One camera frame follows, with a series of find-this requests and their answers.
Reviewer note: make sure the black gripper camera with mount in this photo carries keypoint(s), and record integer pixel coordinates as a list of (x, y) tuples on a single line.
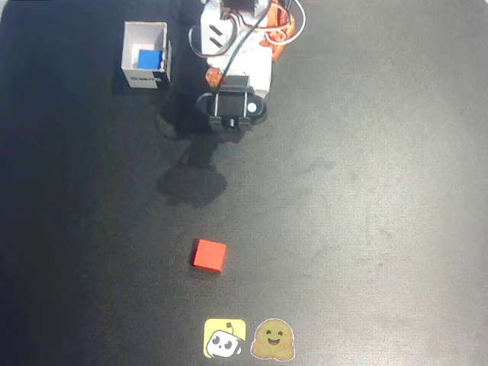
[(228, 104)]

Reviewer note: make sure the white cardboard box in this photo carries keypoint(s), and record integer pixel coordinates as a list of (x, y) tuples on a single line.
[(131, 45)]

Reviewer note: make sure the black desk mat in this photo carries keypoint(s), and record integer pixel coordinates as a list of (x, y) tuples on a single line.
[(362, 190)]

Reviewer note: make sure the blue cube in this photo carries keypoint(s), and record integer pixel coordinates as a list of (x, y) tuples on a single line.
[(149, 59)]

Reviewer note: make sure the red cube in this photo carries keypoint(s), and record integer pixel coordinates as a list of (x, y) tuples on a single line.
[(209, 255)]

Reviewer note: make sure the yellow robot sticker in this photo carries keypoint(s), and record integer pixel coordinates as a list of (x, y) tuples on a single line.
[(225, 338)]

